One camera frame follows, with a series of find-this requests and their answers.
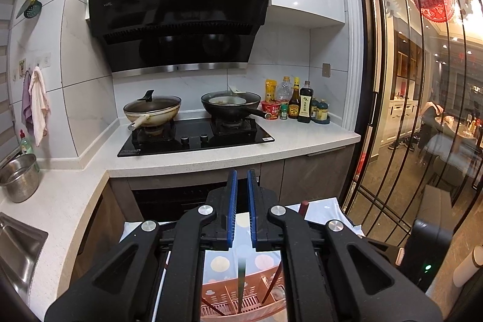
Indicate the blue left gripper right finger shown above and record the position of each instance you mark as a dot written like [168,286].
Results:
[252,188]

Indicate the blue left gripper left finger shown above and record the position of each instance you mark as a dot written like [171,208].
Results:
[232,210]

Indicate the maroon chopstick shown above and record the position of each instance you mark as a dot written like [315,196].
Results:
[273,282]

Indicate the white ceramic spoon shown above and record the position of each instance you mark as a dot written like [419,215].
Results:
[278,293]

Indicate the black gas stove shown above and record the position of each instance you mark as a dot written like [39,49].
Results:
[193,135]

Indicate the red instant noodle cup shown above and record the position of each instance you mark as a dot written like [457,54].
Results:
[272,107]

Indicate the black wok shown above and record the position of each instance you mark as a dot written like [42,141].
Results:
[232,106]

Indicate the small green lid jar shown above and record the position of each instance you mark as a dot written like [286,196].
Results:
[283,113]

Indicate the brown sauce bottle yellow cap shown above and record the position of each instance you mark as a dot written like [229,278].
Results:
[294,102]

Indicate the light blue patterned tablecloth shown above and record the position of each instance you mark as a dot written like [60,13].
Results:
[222,265]

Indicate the seasoning jars on tray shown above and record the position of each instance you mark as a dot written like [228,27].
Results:
[319,111]

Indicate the clear plastic bottle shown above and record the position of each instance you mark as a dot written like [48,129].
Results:
[284,90]

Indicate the yellow seasoning packet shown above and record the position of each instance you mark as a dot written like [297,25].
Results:
[270,90]

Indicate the dark soy sauce bottle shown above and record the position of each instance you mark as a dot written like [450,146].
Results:
[306,96]

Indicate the cream pan with lid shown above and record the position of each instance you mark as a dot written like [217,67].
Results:
[151,111]

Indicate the black framed glass door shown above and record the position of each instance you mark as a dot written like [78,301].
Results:
[424,122]

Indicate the pink perforated utensil holder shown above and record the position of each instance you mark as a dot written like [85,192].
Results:
[223,296]

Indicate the black range hood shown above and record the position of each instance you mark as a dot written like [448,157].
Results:
[162,36]

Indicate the white hanging towel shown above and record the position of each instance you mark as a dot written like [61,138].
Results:
[39,105]

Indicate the green dish soap bottle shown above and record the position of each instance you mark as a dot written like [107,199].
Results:
[26,147]

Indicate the steel pot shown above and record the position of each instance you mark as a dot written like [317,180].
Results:
[20,178]

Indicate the purple hanging cloth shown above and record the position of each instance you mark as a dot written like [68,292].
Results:
[26,111]

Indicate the steel sink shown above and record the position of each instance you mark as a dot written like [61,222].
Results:
[21,245]

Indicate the wall outlet plate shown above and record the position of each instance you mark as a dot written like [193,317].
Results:
[326,70]

